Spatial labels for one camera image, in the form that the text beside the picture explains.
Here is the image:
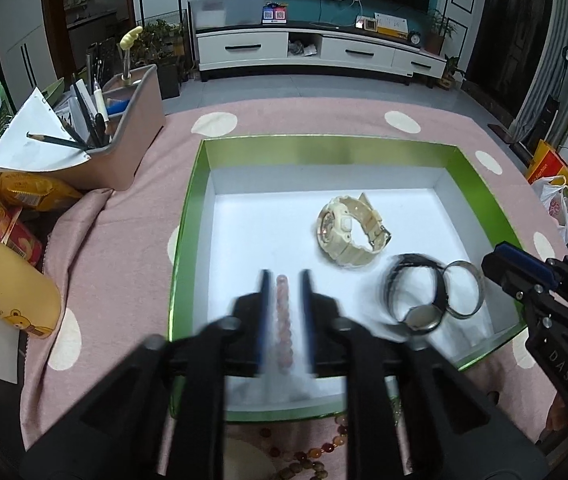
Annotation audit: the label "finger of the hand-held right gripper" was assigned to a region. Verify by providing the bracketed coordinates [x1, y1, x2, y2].
[481, 251, 560, 306]
[494, 241, 568, 311]

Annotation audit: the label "white television cabinet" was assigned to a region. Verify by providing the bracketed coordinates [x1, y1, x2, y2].
[195, 20, 449, 88]

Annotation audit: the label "pink bead bracelet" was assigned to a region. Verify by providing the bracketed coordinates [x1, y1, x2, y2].
[274, 274, 295, 368]

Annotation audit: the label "yellow snack packet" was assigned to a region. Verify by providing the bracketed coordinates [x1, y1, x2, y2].
[0, 171, 84, 212]

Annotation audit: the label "black wristwatch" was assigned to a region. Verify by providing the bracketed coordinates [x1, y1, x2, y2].
[381, 253, 452, 336]

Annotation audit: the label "person's right hand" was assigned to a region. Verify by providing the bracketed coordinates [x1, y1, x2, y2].
[539, 390, 568, 446]

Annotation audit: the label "pink desk organizer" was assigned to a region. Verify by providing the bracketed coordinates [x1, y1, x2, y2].
[84, 64, 167, 192]

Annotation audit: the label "potted plant in brown pot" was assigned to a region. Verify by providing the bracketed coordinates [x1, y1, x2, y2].
[424, 8, 457, 57]

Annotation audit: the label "cream wristwatch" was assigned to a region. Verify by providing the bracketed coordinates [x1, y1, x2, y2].
[318, 191, 392, 267]

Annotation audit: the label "green gift box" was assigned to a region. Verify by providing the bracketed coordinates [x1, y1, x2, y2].
[166, 133, 532, 422]

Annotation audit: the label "white plastic bag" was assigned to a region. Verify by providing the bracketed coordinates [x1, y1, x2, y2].
[531, 176, 568, 241]

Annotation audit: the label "dark pencil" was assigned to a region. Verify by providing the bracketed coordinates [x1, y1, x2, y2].
[26, 132, 89, 151]

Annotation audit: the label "dark upright utensil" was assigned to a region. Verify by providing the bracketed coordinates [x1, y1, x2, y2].
[86, 40, 114, 93]

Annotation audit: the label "yellow white box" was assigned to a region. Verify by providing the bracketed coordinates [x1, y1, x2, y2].
[374, 11, 409, 40]

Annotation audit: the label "yellow red shopping bag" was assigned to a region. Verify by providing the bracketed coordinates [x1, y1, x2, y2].
[526, 139, 568, 186]

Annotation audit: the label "yellow banana-topped stick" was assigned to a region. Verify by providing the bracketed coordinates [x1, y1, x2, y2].
[118, 26, 143, 81]

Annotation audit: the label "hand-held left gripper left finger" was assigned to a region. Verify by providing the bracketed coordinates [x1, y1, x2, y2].
[18, 270, 272, 480]

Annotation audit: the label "green plants in black planter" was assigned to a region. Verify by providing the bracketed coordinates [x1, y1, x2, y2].
[136, 19, 189, 101]

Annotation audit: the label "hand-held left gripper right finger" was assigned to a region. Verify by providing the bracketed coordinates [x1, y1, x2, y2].
[300, 270, 550, 480]

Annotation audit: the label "yellow bear-print bottle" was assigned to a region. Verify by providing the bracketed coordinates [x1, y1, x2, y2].
[0, 207, 63, 341]

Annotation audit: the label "white marker pen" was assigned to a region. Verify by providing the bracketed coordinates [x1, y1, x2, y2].
[92, 85, 110, 133]

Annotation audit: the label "clear plastic storage box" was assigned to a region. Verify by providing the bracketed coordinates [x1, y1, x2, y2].
[188, 0, 269, 31]

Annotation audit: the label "brown wooden bead bracelet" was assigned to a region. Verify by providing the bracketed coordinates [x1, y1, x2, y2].
[271, 461, 327, 480]

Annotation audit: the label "small potted floor plant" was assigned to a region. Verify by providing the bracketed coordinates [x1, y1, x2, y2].
[439, 55, 467, 92]

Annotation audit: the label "pink polka-dot tablecloth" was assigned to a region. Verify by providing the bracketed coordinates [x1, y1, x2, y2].
[18, 97, 568, 480]

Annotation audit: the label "dark doormat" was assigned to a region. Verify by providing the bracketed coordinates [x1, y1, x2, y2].
[486, 122, 515, 143]

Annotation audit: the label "black pen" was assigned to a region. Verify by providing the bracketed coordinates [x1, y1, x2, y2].
[71, 80, 102, 148]

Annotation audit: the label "silver bangle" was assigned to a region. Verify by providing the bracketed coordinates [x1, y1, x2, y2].
[441, 260, 486, 320]

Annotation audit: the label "red orange bead bracelet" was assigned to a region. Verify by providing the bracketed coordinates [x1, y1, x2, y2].
[259, 412, 349, 463]

